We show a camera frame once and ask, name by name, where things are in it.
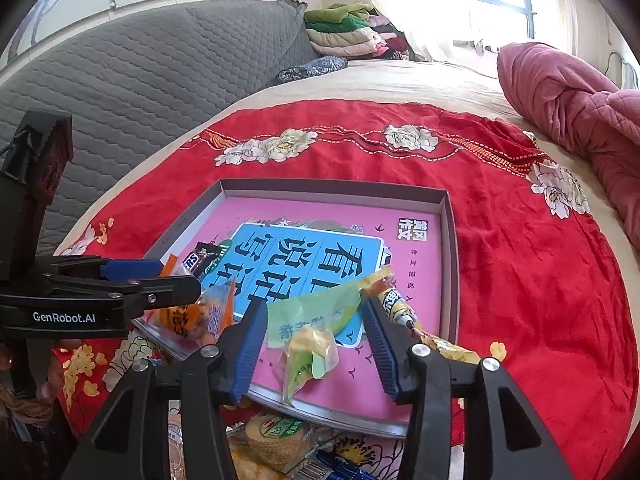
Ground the orange peanut snack bag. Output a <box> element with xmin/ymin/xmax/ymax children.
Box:
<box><xmin>143</xmin><ymin>278</ymin><xmax>235</xmax><ymax>356</ymax></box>

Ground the green and yellow candy packet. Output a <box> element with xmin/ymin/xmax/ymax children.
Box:
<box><xmin>267</xmin><ymin>281</ymin><xmax>360</xmax><ymax>404</ymax></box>

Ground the orange cracker snack packet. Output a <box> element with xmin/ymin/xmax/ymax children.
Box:
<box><xmin>228</xmin><ymin>436</ymin><xmax>288</xmax><ymax>480</ymax></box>

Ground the person's left hand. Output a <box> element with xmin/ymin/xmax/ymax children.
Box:
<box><xmin>1</xmin><ymin>338</ymin><xmax>81</xmax><ymax>428</ymax></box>

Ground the yellow cartoon snack packet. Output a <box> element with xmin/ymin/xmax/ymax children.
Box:
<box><xmin>359</xmin><ymin>266</ymin><xmax>480</xmax><ymax>365</ymax></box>

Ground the grey cardboard tray box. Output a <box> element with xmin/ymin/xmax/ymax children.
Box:
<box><xmin>131</xmin><ymin>178</ymin><xmax>460</xmax><ymax>440</ymax></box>

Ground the Snickers chocolate bar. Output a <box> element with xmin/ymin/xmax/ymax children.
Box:
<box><xmin>182</xmin><ymin>242</ymin><xmax>221</xmax><ymax>278</ymax></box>

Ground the round cake green label packet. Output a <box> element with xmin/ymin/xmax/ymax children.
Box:
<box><xmin>244</xmin><ymin>413</ymin><xmax>312</xmax><ymax>474</ymax></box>

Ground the pink and blue book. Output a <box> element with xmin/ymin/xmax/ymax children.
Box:
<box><xmin>164</xmin><ymin>195</ymin><xmax>444</xmax><ymax>424</ymax></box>

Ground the blue wrapped candy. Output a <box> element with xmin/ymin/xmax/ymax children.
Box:
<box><xmin>314</xmin><ymin>451</ymin><xmax>374</xmax><ymax>480</ymax></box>

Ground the red floral blanket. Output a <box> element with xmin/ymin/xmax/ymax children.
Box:
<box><xmin>52</xmin><ymin>97</ymin><xmax>639</xmax><ymax>480</ymax></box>

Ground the grey quilted sofa cover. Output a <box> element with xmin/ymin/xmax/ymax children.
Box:
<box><xmin>1</xmin><ymin>0</ymin><xmax>316</xmax><ymax>254</ymax></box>

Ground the beige bed sheet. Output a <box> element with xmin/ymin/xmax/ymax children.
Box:
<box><xmin>52</xmin><ymin>58</ymin><xmax>640</xmax><ymax>441</ymax></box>

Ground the dark patterned cloth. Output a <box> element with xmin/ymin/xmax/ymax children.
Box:
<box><xmin>272</xmin><ymin>55</ymin><xmax>348</xmax><ymax>86</ymax></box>

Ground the pink quilted comforter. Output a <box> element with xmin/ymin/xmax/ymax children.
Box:
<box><xmin>497</xmin><ymin>42</ymin><xmax>640</xmax><ymax>246</ymax></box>

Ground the stack of folded clothes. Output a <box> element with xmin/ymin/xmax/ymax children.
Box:
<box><xmin>304</xmin><ymin>3</ymin><xmax>416</xmax><ymax>61</ymax></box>

